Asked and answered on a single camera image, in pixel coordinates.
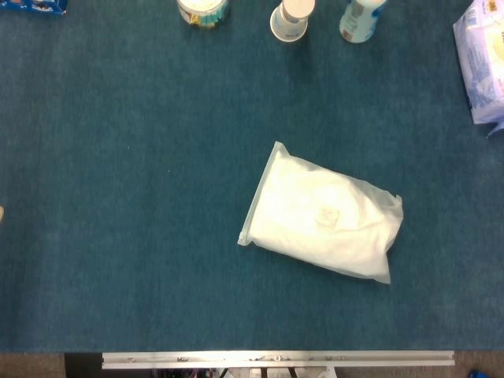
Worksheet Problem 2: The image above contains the white paper cup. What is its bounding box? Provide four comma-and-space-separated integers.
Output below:
269, 0, 317, 43

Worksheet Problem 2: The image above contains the aluminium frame rail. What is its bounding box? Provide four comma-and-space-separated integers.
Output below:
101, 350, 455, 370

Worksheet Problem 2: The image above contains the white plastic zip bag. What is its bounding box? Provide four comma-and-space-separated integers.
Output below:
237, 140, 404, 286

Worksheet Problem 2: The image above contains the blue snack package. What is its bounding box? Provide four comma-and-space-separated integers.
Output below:
0, 0, 68, 17

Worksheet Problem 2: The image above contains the lavender tissue pack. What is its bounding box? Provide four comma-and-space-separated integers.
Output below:
452, 0, 504, 139

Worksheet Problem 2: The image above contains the round white teal container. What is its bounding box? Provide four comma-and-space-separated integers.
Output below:
176, 0, 232, 32

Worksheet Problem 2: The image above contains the white and blue bottle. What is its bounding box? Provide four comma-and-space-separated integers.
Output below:
339, 0, 389, 44

